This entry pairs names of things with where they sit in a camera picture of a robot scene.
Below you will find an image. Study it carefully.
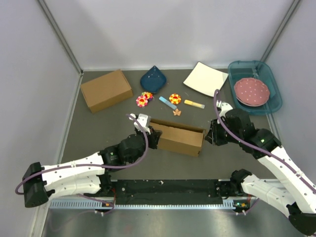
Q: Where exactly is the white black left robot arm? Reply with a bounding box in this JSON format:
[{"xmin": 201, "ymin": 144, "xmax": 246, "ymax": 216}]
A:
[{"xmin": 21, "ymin": 126, "xmax": 162, "ymax": 208}]

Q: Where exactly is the brown cardboard box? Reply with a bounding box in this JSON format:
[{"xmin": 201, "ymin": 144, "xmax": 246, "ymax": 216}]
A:
[
  {"xmin": 80, "ymin": 70, "xmax": 133, "ymax": 114},
  {"xmin": 150, "ymin": 119, "xmax": 205, "ymax": 157}
]

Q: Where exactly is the white square plate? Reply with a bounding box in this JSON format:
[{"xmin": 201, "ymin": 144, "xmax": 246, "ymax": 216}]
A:
[{"xmin": 183, "ymin": 62, "xmax": 228, "ymax": 97}]

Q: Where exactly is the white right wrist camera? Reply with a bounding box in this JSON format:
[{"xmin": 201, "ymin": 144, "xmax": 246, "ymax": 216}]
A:
[{"xmin": 216, "ymin": 100, "xmax": 233, "ymax": 117}]

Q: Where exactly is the teal plastic bin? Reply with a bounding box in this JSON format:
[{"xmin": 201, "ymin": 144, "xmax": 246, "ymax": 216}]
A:
[{"xmin": 228, "ymin": 60, "xmax": 282, "ymax": 116}]

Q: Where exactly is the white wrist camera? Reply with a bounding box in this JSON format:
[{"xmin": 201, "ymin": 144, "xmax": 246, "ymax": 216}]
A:
[
  {"xmin": 129, "ymin": 114, "xmax": 151, "ymax": 134},
  {"xmin": 216, "ymin": 100, "xmax": 233, "ymax": 117}
]

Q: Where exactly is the closed brown cardboard box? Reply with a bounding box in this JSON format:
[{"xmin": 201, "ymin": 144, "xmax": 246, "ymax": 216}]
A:
[{"xmin": 80, "ymin": 70, "xmax": 133, "ymax": 114}]

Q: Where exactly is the orange flower plush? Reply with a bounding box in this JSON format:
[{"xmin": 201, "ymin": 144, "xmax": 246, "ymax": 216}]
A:
[{"xmin": 169, "ymin": 93, "xmax": 182, "ymax": 105}]

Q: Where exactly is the grey slotted cable duct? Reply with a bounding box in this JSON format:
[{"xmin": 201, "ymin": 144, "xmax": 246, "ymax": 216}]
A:
[{"xmin": 49, "ymin": 198, "xmax": 250, "ymax": 210}]

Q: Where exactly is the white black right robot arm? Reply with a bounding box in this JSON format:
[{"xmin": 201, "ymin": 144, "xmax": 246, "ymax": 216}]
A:
[{"xmin": 205, "ymin": 103, "xmax": 316, "ymax": 236}]

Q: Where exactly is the blue chalk stick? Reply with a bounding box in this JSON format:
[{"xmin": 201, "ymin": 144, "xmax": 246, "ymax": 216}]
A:
[{"xmin": 159, "ymin": 96, "xmax": 177, "ymax": 111}]

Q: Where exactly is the dark blue ceramic bowl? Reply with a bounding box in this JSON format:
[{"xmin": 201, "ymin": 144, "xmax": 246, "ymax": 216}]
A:
[{"xmin": 140, "ymin": 66, "xmax": 167, "ymax": 94}]

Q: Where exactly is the small brown leaf toy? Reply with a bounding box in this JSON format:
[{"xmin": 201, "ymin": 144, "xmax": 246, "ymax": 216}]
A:
[{"xmin": 173, "ymin": 109, "xmax": 182, "ymax": 116}]

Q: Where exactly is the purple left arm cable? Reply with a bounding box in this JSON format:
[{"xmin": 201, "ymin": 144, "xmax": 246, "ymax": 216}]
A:
[{"xmin": 15, "ymin": 114, "xmax": 149, "ymax": 215}]

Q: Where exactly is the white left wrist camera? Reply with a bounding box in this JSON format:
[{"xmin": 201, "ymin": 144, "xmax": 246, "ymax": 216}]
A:
[{"xmin": 129, "ymin": 114, "xmax": 151, "ymax": 134}]

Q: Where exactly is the pink dotted plate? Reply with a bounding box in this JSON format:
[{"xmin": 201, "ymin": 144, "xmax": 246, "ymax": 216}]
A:
[{"xmin": 234, "ymin": 78, "xmax": 270, "ymax": 107}]

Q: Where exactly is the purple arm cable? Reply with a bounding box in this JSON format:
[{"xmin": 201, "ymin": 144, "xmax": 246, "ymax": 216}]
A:
[
  {"xmin": 15, "ymin": 114, "xmax": 149, "ymax": 215},
  {"xmin": 213, "ymin": 89, "xmax": 316, "ymax": 193}
]

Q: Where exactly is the rainbow flower plush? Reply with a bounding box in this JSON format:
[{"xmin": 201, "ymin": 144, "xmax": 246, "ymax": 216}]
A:
[{"xmin": 141, "ymin": 92, "xmax": 154, "ymax": 101}]

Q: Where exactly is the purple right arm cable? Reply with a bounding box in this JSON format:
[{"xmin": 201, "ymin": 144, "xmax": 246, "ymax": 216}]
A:
[{"xmin": 213, "ymin": 89, "xmax": 316, "ymax": 193}]

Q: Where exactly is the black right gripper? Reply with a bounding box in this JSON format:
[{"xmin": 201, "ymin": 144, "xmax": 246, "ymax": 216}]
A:
[{"xmin": 204, "ymin": 117, "xmax": 242, "ymax": 146}]

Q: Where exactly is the yellow chalk stick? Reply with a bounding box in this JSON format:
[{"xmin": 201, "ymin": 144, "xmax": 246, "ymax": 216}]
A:
[{"xmin": 184, "ymin": 100, "xmax": 205, "ymax": 109}]

